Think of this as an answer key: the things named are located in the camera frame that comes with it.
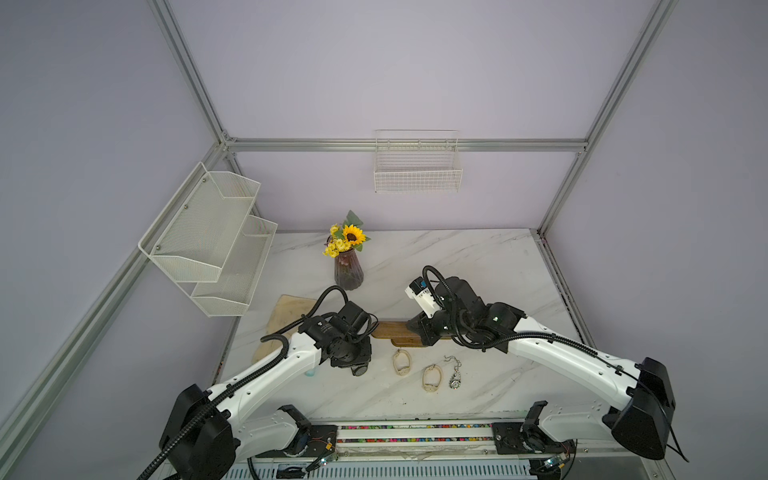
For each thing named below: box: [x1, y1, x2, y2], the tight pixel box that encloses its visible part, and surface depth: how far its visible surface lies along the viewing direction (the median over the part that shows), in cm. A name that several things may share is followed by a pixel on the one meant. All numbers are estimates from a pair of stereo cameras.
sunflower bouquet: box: [322, 209, 372, 258], surface depth 88 cm
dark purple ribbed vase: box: [334, 248, 365, 291], surface depth 101 cm
